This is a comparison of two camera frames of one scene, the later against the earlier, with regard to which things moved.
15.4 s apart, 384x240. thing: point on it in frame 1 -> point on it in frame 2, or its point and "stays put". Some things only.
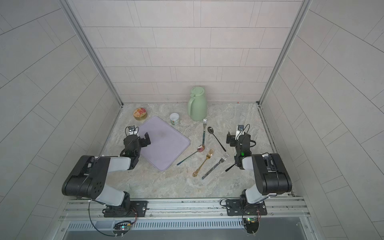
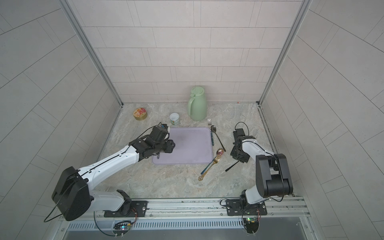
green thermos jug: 197,104 stays put
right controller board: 252,224 stays put
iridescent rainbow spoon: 200,149 -> 219,152
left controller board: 125,226 stays put
